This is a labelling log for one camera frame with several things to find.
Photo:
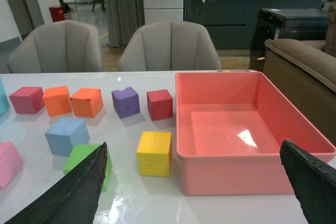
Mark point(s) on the purple notched foam block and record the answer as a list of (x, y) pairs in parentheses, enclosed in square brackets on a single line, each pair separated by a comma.
[(126, 102)]

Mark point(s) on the red box on floor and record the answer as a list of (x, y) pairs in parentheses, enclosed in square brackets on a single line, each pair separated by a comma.
[(57, 13)]

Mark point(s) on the brown sofa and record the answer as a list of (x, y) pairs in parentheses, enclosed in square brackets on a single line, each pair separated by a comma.
[(304, 71)]

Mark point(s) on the beige chair left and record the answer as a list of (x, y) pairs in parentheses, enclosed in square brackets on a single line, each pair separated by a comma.
[(65, 46)]

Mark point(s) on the orange foam block left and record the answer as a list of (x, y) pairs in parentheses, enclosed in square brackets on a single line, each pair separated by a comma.
[(57, 100)]

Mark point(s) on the crimson foam block left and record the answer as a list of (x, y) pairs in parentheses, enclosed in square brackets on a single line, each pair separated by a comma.
[(27, 100)]

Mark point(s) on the orange foam block right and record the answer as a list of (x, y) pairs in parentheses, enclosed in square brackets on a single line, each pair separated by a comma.
[(87, 102)]

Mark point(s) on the light blue block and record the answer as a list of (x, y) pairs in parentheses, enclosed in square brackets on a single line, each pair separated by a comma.
[(65, 134)]

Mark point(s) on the dark counter cabinet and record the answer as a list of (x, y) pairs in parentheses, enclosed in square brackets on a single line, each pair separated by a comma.
[(231, 23)]

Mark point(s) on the teal plastic bin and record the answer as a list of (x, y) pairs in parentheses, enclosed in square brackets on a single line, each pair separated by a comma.
[(4, 103)]

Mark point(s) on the yellow foam block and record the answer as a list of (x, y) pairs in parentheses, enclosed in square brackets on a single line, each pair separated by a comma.
[(154, 154)]

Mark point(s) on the pink foam block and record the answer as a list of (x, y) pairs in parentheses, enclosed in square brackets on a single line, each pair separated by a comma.
[(11, 163)]

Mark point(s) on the red foam block right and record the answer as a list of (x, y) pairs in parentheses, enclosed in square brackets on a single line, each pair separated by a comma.
[(160, 104)]

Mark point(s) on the beige chair right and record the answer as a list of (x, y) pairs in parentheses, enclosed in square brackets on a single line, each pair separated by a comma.
[(170, 46)]

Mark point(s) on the beige chair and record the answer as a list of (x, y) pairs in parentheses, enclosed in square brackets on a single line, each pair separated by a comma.
[(65, 46), (170, 46)]

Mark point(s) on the pink plastic bin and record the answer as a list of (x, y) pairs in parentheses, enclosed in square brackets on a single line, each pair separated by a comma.
[(230, 127)]

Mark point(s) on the green foam block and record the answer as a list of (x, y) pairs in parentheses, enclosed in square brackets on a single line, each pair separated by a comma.
[(79, 153)]

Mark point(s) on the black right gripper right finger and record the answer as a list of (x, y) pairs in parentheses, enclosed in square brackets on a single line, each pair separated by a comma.
[(313, 182)]

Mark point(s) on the orange foam block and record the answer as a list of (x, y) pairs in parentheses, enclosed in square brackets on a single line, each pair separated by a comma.
[(57, 100), (87, 102)]

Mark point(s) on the grey curtain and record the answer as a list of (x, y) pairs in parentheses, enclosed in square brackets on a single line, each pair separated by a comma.
[(124, 17)]

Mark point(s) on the black appliance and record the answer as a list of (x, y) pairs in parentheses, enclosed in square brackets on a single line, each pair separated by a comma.
[(299, 24)]

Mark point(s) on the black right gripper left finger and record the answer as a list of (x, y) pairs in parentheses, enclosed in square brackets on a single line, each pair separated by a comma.
[(74, 198)]

